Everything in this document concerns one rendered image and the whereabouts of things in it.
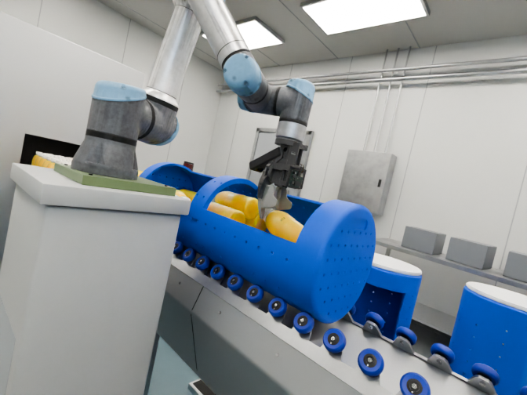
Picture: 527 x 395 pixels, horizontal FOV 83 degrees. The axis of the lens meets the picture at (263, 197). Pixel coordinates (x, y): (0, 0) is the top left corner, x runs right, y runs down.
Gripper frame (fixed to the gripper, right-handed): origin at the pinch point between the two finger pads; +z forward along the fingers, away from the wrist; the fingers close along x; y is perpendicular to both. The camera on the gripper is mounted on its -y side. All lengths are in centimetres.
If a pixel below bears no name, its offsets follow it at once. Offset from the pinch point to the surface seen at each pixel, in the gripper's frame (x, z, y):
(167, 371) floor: 44, 117, -87
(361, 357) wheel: -5.5, 18.5, 34.9
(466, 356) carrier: 64, 34, 45
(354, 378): -5.9, 22.4, 34.7
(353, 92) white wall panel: 341, -164, -184
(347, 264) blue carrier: 4.2, 5.7, 23.6
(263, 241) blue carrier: -8.6, 5.0, 8.7
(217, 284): -5.3, 22.2, -7.1
